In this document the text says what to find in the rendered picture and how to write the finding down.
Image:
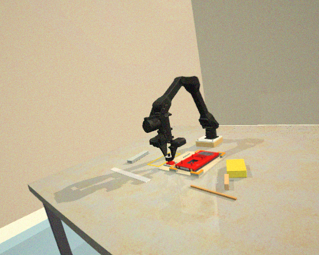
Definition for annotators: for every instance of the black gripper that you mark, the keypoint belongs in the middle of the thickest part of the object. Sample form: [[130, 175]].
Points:
[[175, 143]]

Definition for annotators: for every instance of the black wheel with grey hub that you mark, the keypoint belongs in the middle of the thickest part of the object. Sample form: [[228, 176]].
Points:
[[168, 158]]

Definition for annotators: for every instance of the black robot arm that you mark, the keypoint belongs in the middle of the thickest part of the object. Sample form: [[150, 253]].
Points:
[[159, 115]]

